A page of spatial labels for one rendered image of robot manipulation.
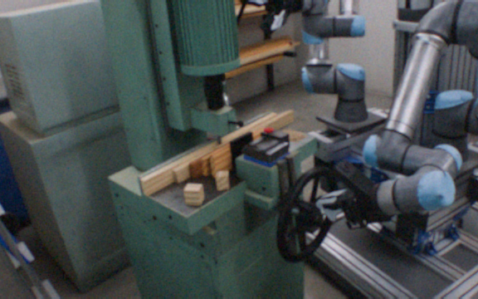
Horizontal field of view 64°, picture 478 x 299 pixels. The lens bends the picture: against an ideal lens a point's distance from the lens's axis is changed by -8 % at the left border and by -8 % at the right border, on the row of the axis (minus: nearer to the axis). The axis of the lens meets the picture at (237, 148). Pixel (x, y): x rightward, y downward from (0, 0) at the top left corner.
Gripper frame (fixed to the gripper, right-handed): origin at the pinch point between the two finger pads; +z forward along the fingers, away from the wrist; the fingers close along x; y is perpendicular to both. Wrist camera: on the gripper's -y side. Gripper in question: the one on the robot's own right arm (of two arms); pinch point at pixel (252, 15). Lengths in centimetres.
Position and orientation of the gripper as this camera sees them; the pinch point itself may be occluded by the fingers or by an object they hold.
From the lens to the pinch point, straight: 125.3
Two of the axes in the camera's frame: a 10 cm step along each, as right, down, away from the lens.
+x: 6.4, 7.1, -2.8
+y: 3.5, -6.0, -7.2
